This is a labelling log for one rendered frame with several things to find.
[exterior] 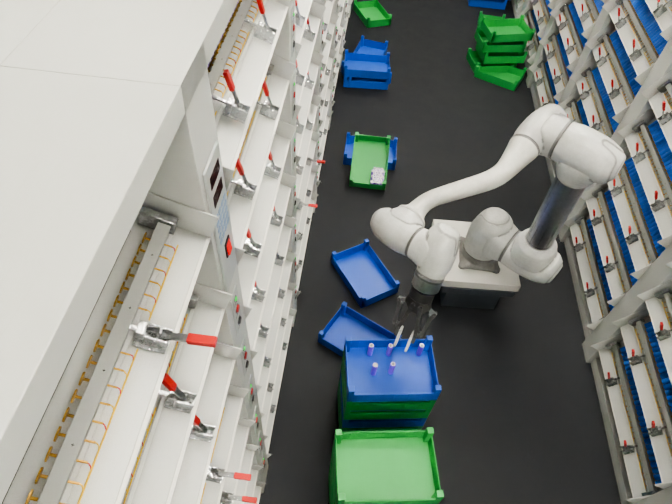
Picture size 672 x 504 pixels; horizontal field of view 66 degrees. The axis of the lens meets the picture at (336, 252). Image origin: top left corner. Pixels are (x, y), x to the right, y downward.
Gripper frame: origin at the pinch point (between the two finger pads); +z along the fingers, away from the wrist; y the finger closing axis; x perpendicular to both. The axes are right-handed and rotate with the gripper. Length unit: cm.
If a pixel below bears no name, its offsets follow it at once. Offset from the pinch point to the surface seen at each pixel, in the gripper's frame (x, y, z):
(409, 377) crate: -3.3, -6.3, 15.5
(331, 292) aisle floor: -59, 44, 34
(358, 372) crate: 2.9, 9.8, 18.4
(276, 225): 16, 45, -28
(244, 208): 57, 35, -51
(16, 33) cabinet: 96, 47, -81
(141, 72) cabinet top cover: 95, 30, -82
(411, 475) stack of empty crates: 23.2, -19.0, 27.8
